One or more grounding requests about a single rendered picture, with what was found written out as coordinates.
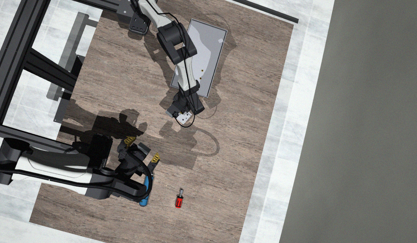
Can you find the red-handled nut driver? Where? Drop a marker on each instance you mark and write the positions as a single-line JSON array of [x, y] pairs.
[[179, 200]]

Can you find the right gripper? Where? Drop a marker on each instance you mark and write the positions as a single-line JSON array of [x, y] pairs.
[[129, 168]]

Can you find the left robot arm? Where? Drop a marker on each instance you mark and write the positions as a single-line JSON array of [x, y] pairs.
[[169, 35]]

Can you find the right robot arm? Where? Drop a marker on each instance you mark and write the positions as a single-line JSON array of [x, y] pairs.
[[71, 171]]

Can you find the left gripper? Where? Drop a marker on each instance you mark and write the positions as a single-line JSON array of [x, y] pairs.
[[178, 98]]

